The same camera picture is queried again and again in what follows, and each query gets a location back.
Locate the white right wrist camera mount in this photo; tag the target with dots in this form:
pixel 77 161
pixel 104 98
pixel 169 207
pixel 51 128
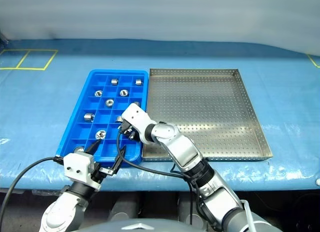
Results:
pixel 137 116

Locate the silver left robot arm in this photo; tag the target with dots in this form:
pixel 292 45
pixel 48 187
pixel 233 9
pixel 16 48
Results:
pixel 62 212

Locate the blue plastic table cover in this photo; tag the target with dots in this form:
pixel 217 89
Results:
pixel 37 116

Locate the blue compartment tray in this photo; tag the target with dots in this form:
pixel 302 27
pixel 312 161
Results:
pixel 103 115

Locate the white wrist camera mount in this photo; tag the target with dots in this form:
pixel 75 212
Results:
pixel 137 116
pixel 75 164

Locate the dark grey rounded shape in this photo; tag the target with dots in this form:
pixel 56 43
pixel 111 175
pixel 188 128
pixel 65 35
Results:
pixel 186 207
pixel 122 204

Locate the grey robot torso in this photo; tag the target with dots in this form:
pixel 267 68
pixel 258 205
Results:
pixel 140 227

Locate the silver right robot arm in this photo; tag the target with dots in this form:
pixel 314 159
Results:
pixel 185 151

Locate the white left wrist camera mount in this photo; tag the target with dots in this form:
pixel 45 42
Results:
pixel 75 164

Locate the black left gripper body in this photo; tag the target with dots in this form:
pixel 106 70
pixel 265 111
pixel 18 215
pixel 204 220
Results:
pixel 97 175

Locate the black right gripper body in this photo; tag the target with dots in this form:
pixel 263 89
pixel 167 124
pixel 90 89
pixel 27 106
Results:
pixel 125 125

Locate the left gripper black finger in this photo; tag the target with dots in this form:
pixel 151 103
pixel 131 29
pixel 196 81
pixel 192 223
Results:
pixel 93 147
pixel 119 161

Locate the perforated metal tray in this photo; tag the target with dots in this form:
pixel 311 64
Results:
pixel 205 104

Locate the white round knob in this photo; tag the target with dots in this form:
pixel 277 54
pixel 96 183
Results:
pixel 317 182

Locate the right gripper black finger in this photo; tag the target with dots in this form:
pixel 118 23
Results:
pixel 121 130
pixel 131 136

